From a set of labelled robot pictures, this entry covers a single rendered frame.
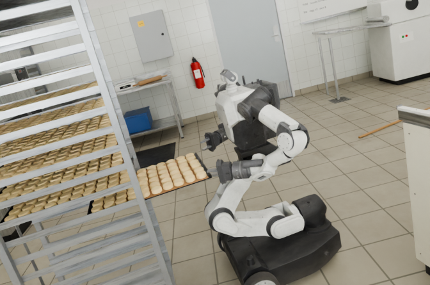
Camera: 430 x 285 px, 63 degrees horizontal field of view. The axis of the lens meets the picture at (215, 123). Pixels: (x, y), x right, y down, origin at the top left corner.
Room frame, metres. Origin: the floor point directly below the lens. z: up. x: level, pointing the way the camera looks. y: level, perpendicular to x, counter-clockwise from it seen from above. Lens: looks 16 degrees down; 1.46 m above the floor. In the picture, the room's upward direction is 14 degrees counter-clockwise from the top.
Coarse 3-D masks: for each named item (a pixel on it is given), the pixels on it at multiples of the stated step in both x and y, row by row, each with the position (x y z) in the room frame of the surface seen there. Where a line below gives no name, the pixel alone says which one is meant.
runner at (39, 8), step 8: (56, 0) 1.47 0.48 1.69; (64, 0) 1.48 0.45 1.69; (16, 8) 1.45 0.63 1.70; (24, 8) 1.45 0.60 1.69; (32, 8) 1.46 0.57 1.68; (40, 8) 1.46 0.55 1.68; (48, 8) 1.47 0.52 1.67; (56, 8) 1.49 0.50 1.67; (0, 16) 1.43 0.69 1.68; (8, 16) 1.44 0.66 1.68; (16, 16) 1.44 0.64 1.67
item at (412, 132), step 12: (408, 132) 1.46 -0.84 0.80; (420, 132) 1.39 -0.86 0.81; (408, 144) 1.46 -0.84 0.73; (420, 144) 1.40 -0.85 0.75; (408, 156) 1.47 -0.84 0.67; (420, 156) 1.40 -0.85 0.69; (408, 168) 1.48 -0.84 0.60; (420, 168) 1.41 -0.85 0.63; (408, 180) 1.49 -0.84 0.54; (420, 180) 1.41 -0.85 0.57; (420, 192) 1.42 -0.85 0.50; (420, 204) 1.42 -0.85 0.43; (420, 216) 1.43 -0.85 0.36; (420, 228) 1.44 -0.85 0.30; (420, 240) 1.44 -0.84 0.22; (420, 252) 1.45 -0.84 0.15
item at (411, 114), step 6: (396, 108) 1.53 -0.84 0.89; (402, 108) 1.49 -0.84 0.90; (408, 108) 1.47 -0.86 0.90; (414, 108) 1.46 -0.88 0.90; (402, 114) 1.49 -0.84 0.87; (408, 114) 1.46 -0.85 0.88; (414, 114) 1.43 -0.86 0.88; (420, 114) 1.39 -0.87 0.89; (426, 114) 1.37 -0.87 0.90; (408, 120) 1.46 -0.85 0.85; (414, 120) 1.43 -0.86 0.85; (420, 120) 1.40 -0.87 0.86; (426, 120) 1.37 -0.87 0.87
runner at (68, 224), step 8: (136, 200) 1.48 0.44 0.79; (112, 208) 1.46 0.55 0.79; (120, 208) 1.47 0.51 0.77; (88, 216) 1.44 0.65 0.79; (96, 216) 1.45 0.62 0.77; (64, 224) 1.42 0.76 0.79; (72, 224) 1.43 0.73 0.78; (40, 232) 1.40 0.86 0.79; (48, 232) 1.41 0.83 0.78; (16, 240) 1.38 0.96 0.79; (24, 240) 1.39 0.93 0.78
